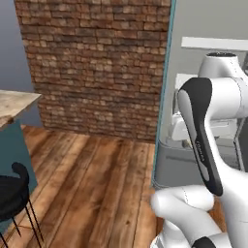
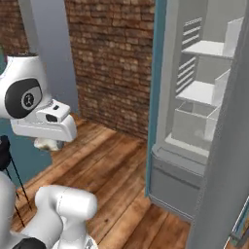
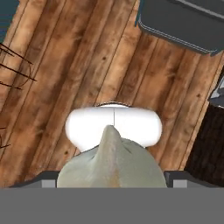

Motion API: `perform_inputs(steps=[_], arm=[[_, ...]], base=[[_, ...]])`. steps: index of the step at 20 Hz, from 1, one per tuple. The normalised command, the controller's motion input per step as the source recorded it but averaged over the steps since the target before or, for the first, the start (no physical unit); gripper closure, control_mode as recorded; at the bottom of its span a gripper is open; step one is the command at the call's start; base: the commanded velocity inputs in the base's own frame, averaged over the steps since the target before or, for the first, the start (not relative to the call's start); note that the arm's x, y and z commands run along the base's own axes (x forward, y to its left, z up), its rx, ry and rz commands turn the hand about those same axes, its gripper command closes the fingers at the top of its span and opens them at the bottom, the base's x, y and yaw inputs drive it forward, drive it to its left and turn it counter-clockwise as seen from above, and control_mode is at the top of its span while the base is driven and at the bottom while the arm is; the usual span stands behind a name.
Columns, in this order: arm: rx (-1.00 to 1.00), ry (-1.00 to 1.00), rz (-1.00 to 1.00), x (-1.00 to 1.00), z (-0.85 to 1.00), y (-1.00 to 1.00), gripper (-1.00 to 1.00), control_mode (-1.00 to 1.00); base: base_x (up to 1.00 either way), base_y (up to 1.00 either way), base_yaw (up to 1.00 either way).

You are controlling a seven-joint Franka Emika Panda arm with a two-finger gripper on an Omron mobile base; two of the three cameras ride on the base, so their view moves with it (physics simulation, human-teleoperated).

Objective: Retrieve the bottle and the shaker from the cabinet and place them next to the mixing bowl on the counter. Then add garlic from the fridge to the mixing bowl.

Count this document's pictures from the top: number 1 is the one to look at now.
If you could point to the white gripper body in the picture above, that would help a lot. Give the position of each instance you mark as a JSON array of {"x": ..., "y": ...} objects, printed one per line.
[{"x": 180, "y": 129}]

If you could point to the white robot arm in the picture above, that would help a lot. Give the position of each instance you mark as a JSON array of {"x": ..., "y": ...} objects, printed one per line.
[{"x": 232, "y": 193}]

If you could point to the grey fridge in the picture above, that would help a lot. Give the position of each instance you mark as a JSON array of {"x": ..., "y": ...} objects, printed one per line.
[{"x": 180, "y": 161}]

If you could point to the teal cabinet side panel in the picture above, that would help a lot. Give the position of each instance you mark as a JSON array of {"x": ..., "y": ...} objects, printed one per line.
[{"x": 166, "y": 64}]

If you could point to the teal island with wooden top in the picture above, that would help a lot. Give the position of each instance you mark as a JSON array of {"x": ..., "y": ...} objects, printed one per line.
[{"x": 13, "y": 142}]

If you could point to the black stool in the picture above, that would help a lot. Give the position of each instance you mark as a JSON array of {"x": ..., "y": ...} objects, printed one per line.
[{"x": 13, "y": 190}]

